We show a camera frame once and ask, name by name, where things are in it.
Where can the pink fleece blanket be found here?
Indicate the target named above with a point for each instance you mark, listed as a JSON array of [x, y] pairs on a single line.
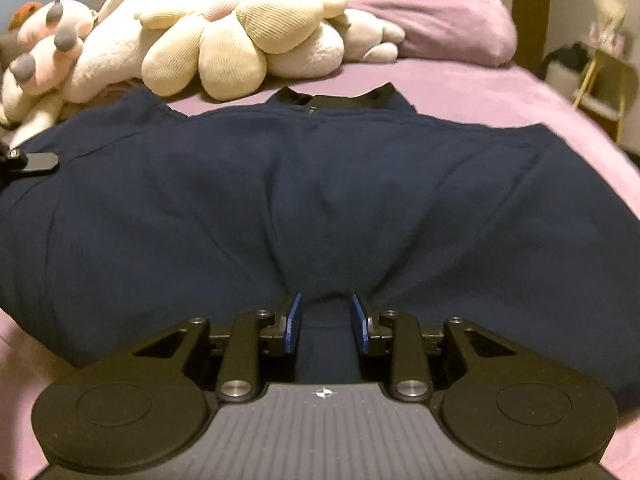
[[500, 95]]

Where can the pink pillow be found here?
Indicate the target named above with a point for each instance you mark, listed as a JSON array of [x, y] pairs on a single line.
[[440, 20]]

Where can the small brown plush toy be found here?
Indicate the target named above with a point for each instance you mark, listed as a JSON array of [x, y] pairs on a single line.
[[25, 14]]

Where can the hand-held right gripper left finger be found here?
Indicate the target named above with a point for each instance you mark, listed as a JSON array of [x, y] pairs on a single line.
[[295, 322]]

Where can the pink flower decoration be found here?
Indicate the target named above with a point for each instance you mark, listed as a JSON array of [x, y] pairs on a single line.
[[610, 22]]

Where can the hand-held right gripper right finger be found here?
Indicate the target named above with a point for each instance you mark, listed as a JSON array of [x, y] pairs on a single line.
[[359, 322]]

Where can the black cloth on side table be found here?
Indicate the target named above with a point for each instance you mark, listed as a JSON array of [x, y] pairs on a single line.
[[567, 57]]

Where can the navy zip jacket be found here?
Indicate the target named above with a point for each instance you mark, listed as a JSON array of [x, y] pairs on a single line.
[[300, 185]]

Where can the white plush toy grey paws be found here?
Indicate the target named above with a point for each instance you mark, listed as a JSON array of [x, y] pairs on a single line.
[[100, 55]]

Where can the cream flower-shaped plush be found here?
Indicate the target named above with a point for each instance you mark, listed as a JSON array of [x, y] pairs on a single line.
[[225, 45]]

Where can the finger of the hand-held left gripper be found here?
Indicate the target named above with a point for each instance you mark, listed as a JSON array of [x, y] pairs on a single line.
[[35, 161]]

